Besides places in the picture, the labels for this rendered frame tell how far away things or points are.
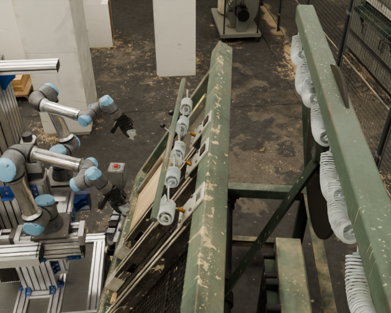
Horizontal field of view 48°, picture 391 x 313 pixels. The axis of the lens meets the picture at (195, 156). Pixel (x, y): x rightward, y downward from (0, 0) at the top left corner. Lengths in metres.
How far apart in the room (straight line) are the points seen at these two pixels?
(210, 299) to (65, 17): 3.94
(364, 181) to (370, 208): 0.12
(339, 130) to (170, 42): 5.09
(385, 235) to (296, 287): 0.45
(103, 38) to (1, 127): 5.27
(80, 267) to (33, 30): 2.53
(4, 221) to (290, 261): 2.06
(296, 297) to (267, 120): 4.33
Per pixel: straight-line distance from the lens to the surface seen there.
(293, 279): 1.64
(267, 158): 5.12
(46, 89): 3.10
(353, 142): 1.60
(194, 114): 2.82
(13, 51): 7.09
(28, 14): 4.98
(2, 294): 3.81
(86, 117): 2.82
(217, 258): 1.49
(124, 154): 5.17
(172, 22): 6.44
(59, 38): 5.01
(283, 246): 1.73
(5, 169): 2.47
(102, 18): 7.71
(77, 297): 3.61
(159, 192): 1.65
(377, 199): 1.39
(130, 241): 2.72
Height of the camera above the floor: 3.08
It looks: 37 degrees down
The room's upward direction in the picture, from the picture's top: straight up
